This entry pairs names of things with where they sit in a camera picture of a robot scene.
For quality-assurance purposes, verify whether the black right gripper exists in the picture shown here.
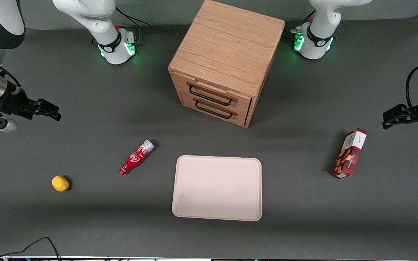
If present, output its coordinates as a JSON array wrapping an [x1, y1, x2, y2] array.
[[0, 87, 62, 121]]

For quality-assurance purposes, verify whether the wooden drawer cabinet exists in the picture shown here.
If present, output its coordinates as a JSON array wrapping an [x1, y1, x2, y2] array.
[[168, 0, 286, 128]]

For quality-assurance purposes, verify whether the red plaid cookie box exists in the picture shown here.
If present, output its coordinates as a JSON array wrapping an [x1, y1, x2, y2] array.
[[331, 128, 368, 179]]

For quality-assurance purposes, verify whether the yellow lemon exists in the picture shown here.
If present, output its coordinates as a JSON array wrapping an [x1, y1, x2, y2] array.
[[52, 175, 70, 192]]

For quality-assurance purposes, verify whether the red cola bottle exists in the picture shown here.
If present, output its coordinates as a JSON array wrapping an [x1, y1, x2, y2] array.
[[119, 140, 155, 175]]

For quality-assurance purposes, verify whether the beige plastic tray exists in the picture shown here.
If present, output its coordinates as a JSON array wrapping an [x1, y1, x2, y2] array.
[[172, 155, 263, 222]]

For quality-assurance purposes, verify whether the black base cable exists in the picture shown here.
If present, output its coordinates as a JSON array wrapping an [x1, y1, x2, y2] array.
[[115, 7, 152, 45]]

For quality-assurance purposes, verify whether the black table edge cable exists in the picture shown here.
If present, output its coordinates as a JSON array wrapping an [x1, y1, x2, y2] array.
[[0, 237, 62, 261]]

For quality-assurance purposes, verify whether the wooden drawer with handle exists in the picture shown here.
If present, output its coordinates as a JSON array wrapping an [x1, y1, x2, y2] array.
[[179, 92, 250, 127], [173, 72, 253, 113]]

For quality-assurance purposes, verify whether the black metal drawer handle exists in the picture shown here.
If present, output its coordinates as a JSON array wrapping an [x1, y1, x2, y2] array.
[[189, 85, 233, 107], [194, 100, 233, 120]]

